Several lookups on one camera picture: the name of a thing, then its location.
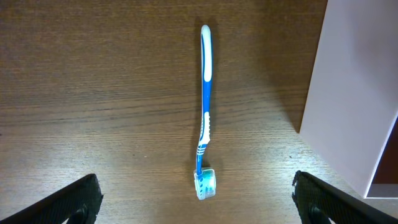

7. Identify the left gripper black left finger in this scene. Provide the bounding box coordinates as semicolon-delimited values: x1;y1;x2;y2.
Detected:
1;174;103;224

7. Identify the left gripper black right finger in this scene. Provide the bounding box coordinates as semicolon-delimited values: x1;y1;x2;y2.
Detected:
292;170;397;224

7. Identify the blue white toothbrush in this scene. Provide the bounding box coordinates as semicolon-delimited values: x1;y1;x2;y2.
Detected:
193;25;216;200

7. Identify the pink white open box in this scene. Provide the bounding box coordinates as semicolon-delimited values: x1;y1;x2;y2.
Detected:
300;0;397;198

